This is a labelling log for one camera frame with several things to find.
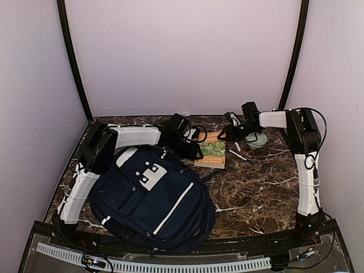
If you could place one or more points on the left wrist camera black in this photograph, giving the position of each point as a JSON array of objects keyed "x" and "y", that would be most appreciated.
[{"x": 179, "y": 123}]

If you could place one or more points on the grey slotted cable duct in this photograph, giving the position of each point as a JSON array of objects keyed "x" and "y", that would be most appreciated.
[{"x": 144, "y": 263}]

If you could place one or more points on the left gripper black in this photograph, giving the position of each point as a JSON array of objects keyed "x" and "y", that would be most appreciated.
[{"x": 192, "y": 152}]

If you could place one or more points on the right black frame post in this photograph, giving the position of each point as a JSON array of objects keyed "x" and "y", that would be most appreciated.
[{"x": 304, "y": 7}]

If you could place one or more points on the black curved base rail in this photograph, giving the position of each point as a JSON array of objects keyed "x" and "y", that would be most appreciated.
[{"x": 275, "y": 244}]

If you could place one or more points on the navy blue student backpack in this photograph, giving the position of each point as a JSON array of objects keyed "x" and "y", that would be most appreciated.
[{"x": 150, "y": 198}]

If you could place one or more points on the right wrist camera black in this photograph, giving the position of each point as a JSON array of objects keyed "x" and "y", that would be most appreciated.
[{"x": 249, "y": 110}]

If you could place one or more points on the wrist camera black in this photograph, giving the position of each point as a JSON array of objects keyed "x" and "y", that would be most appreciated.
[
  {"x": 179, "y": 123},
  {"x": 249, "y": 110}
]

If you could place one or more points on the purple capped white marker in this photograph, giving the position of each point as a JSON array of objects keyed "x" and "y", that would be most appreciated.
[{"x": 238, "y": 148}]

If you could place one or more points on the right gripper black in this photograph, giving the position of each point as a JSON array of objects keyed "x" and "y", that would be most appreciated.
[{"x": 230, "y": 134}]

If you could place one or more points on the black frame post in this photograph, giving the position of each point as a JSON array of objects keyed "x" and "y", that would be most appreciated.
[
  {"x": 66, "y": 31},
  {"x": 304, "y": 7}
]

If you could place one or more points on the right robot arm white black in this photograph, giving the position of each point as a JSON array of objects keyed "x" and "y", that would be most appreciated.
[{"x": 304, "y": 141}]

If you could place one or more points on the left black frame post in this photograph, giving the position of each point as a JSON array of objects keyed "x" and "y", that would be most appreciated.
[{"x": 66, "y": 31}]

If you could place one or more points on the orange green Treehouse paperback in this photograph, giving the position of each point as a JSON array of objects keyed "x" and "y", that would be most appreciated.
[{"x": 214, "y": 152}]

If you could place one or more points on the small circuit board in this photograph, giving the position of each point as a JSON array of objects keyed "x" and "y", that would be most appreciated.
[{"x": 92, "y": 262}]

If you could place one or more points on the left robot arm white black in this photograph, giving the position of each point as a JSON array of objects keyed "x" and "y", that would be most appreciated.
[{"x": 97, "y": 154}]

